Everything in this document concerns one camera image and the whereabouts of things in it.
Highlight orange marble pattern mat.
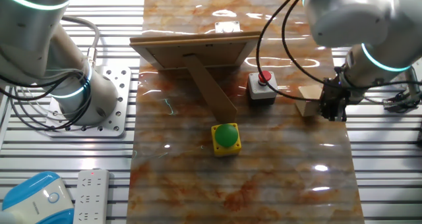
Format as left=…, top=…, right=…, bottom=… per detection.
left=126, top=0, right=365, bottom=224

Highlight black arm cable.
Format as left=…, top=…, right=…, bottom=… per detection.
left=281, top=0, right=422, bottom=90
left=256, top=0, right=322, bottom=102

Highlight white power strip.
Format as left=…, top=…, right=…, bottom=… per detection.
left=73, top=168, right=110, bottom=224

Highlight black base cable bundle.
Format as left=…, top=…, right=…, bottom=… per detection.
left=0, top=69, right=94, bottom=132

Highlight light wooden block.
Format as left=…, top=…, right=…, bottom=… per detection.
left=295, top=84, right=324, bottom=118

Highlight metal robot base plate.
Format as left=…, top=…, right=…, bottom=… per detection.
left=44, top=65, right=132, bottom=138

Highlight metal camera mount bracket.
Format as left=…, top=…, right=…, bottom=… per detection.
left=382, top=91, right=422, bottom=113

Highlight wooden picture frame stand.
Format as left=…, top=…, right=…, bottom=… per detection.
left=129, top=31, right=261, bottom=123

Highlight green button yellow box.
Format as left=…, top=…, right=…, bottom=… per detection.
left=210, top=123, right=242, bottom=157

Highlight blue white plastic device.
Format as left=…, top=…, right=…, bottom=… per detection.
left=0, top=171, right=75, bottom=224

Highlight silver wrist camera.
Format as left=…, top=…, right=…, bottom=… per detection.
left=404, top=67, right=422, bottom=99

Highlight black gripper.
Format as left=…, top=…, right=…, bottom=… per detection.
left=318, top=77, right=351, bottom=122

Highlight thick grey cable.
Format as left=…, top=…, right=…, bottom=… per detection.
left=61, top=14, right=101, bottom=69

